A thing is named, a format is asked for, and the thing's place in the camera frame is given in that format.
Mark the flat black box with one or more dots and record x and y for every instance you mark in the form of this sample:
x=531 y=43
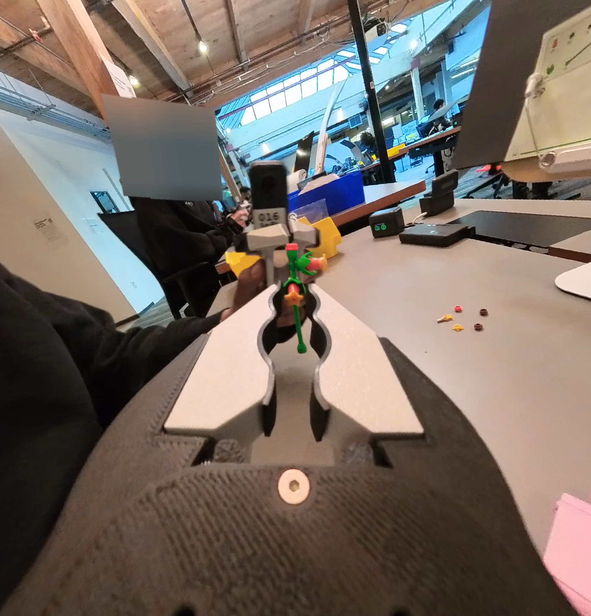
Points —
x=435 y=234

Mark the wooden table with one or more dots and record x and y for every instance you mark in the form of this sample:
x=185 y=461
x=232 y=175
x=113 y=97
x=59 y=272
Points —
x=387 y=197

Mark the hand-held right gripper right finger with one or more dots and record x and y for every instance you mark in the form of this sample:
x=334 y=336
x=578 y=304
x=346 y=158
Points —
x=372 y=390

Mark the black jacket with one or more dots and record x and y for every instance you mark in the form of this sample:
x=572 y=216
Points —
x=35 y=409

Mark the blue parts bin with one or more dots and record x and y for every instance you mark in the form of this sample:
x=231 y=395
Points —
x=334 y=192

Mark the black ceiling pole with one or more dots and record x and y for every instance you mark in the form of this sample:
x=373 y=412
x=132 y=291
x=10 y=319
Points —
x=372 y=96

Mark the white paper roll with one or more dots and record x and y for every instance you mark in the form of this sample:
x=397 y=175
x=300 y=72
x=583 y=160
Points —
x=296 y=179

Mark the black charging dock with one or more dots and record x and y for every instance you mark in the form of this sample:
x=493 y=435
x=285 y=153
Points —
x=440 y=195

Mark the green flower stem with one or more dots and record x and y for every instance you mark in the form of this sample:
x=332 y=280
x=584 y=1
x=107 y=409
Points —
x=298 y=322

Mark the white book stand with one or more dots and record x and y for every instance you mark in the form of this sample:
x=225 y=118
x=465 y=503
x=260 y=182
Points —
x=584 y=284

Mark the person's left hand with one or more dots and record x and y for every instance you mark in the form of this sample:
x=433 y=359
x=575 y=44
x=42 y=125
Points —
x=250 y=288

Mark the open instruction booklet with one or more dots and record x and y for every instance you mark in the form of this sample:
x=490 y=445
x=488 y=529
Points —
x=565 y=86

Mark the black power bank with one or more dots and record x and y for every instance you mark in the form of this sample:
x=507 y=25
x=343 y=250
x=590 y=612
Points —
x=387 y=224

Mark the yellow storage bin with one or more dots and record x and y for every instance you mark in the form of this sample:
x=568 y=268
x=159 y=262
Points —
x=329 y=240

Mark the person's left forearm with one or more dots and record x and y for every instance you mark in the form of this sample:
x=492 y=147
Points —
x=156 y=356

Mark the pink brick figure pot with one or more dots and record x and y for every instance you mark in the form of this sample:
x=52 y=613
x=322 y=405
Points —
x=577 y=553

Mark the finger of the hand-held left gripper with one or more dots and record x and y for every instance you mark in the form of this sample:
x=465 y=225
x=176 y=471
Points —
x=269 y=240
x=306 y=234

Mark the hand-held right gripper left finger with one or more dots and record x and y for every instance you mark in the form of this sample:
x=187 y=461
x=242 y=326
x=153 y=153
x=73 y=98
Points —
x=218 y=385

